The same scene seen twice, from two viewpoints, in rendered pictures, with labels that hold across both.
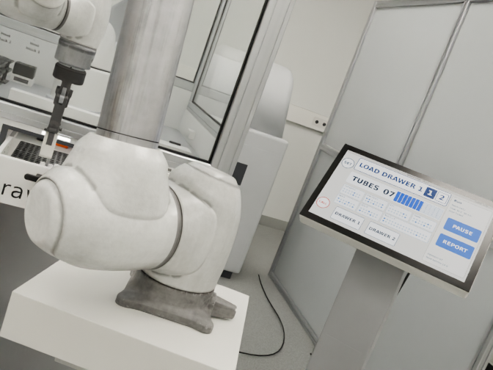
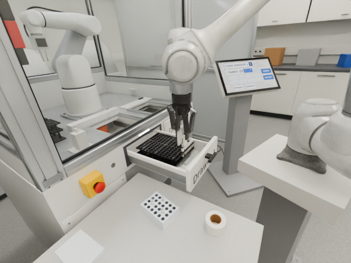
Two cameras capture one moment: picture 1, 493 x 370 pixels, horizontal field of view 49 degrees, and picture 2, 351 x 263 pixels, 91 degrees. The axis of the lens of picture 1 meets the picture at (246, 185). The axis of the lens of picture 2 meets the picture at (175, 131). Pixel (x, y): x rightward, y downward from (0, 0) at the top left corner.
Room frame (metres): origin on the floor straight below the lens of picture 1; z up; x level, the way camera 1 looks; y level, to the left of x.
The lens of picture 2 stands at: (0.84, 0.93, 1.33)
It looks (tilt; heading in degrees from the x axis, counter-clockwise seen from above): 27 degrees down; 322
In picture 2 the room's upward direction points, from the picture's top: 3 degrees counter-clockwise
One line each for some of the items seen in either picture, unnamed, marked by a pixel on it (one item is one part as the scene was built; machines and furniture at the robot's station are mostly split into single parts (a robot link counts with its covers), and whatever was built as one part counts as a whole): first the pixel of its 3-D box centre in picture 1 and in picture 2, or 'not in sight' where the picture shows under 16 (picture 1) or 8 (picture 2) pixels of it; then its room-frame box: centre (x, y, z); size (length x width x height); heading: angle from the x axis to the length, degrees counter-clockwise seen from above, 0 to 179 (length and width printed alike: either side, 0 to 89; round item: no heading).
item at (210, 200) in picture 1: (192, 221); (315, 124); (0.99, 0.07, 1.00); 0.18 x 0.16 x 0.22; 139
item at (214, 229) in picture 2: not in sight; (215, 223); (1.07, 0.60, 0.78); 0.07 x 0.07 x 0.04
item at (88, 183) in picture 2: not in sight; (93, 183); (1.43, 0.87, 0.88); 0.07 x 0.05 x 0.07; 109
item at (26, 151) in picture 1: (45, 169); (165, 150); (1.44, 0.53, 0.87); 0.22 x 0.18 x 0.06; 19
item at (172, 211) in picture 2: not in sight; (159, 208); (1.24, 0.71, 0.78); 0.12 x 0.08 x 0.04; 9
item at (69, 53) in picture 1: (75, 55); (180, 85); (1.34, 0.50, 1.19); 0.09 x 0.09 x 0.06
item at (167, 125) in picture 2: not in sight; (177, 121); (1.66, 0.27, 0.87); 0.29 x 0.02 x 0.11; 109
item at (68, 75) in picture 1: (66, 84); (181, 104); (1.34, 0.50, 1.12); 0.08 x 0.07 x 0.09; 19
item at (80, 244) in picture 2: not in sight; (80, 251); (1.28, 0.98, 0.77); 0.13 x 0.09 x 0.02; 20
